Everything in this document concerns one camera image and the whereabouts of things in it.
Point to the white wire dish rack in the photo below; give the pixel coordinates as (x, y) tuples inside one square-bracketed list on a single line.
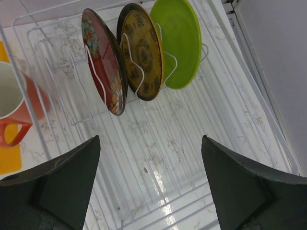
[(151, 174)]

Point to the orange mug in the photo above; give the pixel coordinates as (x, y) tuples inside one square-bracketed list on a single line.
[(13, 109)]

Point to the red floral plate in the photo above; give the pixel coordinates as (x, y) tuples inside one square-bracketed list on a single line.
[(105, 61)]

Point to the yellow patterned plate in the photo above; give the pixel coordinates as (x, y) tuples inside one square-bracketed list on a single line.
[(142, 50)]

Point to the lime green plate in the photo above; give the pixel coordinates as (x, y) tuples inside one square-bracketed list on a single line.
[(181, 39)]

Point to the orange cutting mat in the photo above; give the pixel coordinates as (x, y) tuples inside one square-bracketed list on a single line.
[(10, 158)]

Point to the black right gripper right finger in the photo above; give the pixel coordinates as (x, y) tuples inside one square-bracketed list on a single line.
[(249, 195)]

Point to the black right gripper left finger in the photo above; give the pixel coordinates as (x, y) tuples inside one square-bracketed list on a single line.
[(53, 195)]

